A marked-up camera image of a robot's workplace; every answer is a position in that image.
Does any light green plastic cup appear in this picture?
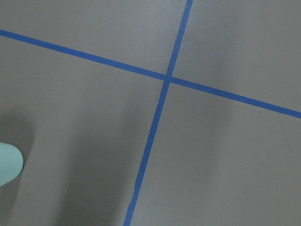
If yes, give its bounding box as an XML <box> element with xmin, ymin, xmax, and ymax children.
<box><xmin>0</xmin><ymin>143</ymin><xmax>24</xmax><ymax>186</ymax></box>

